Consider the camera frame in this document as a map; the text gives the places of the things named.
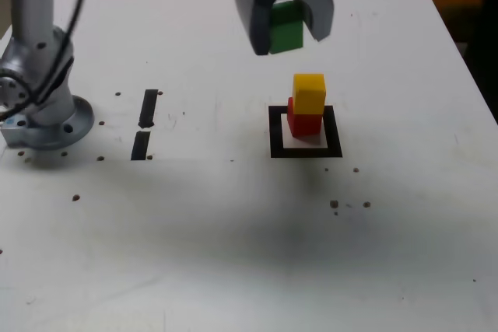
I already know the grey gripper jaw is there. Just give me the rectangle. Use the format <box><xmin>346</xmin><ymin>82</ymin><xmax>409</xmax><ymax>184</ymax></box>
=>
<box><xmin>273</xmin><ymin>0</ymin><xmax>336</xmax><ymax>43</ymax></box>
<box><xmin>233</xmin><ymin>0</ymin><xmax>274</xmax><ymax>57</ymax></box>

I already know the green cube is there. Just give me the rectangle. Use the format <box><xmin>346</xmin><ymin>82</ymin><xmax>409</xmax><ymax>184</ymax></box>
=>
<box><xmin>268</xmin><ymin>0</ymin><xmax>304</xmax><ymax>55</ymax></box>

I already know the yellow cube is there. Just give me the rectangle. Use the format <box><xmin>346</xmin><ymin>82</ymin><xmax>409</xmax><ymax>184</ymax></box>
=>
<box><xmin>291</xmin><ymin>72</ymin><xmax>326</xmax><ymax>116</ymax></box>

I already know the red cube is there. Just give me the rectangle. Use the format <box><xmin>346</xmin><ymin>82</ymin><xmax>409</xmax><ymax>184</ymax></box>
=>
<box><xmin>286</xmin><ymin>96</ymin><xmax>324</xmax><ymax>138</ymax></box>

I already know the black tape square outline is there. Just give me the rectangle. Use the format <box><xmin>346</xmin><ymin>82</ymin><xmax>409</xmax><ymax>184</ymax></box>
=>
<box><xmin>267</xmin><ymin>104</ymin><xmax>344</xmax><ymax>159</ymax></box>

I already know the black tape strip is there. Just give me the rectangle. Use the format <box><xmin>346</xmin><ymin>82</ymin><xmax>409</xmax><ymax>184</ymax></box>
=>
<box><xmin>130</xmin><ymin>89</ymin><xmax>160</xmax><ymax>162</ymax></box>

